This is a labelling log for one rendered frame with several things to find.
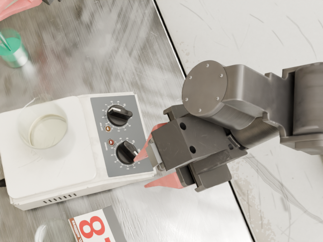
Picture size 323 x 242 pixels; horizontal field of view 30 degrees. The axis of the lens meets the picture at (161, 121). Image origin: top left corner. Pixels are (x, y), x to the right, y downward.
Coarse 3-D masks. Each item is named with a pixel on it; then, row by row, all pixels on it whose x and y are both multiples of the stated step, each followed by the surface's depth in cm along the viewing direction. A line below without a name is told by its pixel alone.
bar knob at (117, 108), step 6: (114, 108) 83; (120, 108) 84; (108, 114) 84; (114, 114) 84; (120, 114) 84; (126, 114) 84; (132, 114) 84; (114, 120) 84; (120, 120) 85; (126, 120) 85
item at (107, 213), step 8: (104, 208) 86; (112, 208) 86; (80, 216) 84; (104, 216) 86; (112, 216) 86; (112, 224) 86; (112, 232) 85; (120, 232) 85; (112, 240) 85; (120, 240) 85
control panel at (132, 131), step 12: (120, 96) 87; (132, 96) 88; (96, 108) 84; (108, 108) 85; (132, 108) 87; (96, 120) 83; (108, 120) 84; (132, 120) 86; (108, 132) 83; (120, 132) 85; (132, 132) 86; (108, 144) 83; (132, 144) 85; (144, 144) 86; (108, 156) 82; (108, 168) 82; (120, 168) 83; (132, 168) 83; (144, 168) 84
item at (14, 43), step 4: (8, 40) 90; (12, 40) 90; (16, 40) 90; (0, 44) 90; (12, 44) 90; (16, 44) 90; (0, 48) 90; (4, 48) 90; (12, 48) 90; (16, 48) 90; (0, 52) 90; (4, 52) 90; (8, 52) 90; (12, 52) 90
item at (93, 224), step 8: (88, 216) 84; (96, 216) 85; (80, 224) 83; (88, 224) 84; (96, 224) 84; (104, 224) 85; (80, 232) 82; (88, 232) 83; (96, 232) 84; (104, 232) 85; (88, 240) 82; (96, 240) 83; (104, 240) 84
